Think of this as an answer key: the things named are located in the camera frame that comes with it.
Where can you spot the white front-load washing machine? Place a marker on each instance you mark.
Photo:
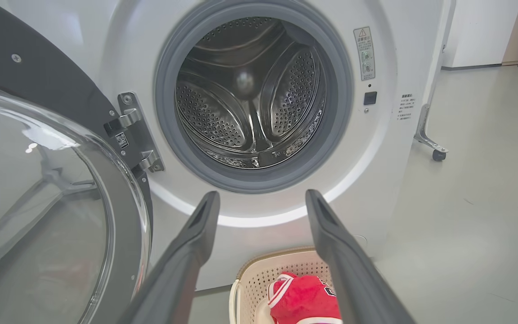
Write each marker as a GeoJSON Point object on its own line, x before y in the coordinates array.
{"type": "Point", "coordinates": [376, 171]}

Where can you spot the cream perforated laundry basket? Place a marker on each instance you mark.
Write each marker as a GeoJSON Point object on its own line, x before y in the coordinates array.
{"type": "Point", "coordinates": [259, 279]}

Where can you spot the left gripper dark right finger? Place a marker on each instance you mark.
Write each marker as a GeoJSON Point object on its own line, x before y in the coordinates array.
{"type": "Point", "coordinates": [358, 283]}

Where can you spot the white partition panel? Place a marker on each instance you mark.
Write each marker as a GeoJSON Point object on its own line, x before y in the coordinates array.
{"type": "Point", "coordinates": [443, 45]}

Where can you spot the stainless steel washing machine drum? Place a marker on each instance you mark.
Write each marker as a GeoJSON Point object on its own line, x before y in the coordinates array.
{"type": "Point", "coordinates": [250, 99]}

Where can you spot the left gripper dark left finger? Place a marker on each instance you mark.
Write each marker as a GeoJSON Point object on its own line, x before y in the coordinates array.
{"type": "Point", "coordinates": [173, 270]}

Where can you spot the black caster wheel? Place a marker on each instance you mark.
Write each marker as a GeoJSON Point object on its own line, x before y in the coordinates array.
{"type": "Point", "coordinates": [439, 155]}

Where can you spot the dark round glass washer door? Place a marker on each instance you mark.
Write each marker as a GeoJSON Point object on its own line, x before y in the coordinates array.
{"type": "Point", "coordinates": [38, 180]}

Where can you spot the red and white jersey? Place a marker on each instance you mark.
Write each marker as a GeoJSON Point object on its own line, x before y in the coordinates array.
{"type": "Point", "coordinates": [304, 299]}

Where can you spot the small QR code sticker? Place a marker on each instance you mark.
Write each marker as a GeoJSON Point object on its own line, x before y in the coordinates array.
{"type": "Point", "coordinates": [122, 140]}

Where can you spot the metal washing machine door hinge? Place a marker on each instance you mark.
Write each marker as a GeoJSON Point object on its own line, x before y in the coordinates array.
{"type": "Point", "coordinates": [135, 130]}

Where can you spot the grey warning icon sticker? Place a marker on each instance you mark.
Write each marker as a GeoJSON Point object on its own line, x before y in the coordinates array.
{"type": "Point", "coordinates": [364, 54]}

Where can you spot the metal partition leg bracket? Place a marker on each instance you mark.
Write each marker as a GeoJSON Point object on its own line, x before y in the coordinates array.
{"type": "Point", "coordinates": [423, 130]}

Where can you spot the black door latch socket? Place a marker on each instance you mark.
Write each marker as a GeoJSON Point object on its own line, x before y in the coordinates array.
{"type": "Point", "coordinates": [370, 98]}

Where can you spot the washing machine opening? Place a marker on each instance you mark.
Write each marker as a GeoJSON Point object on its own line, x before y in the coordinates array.
{"type": "Point", "coordinates": [165, 112]}

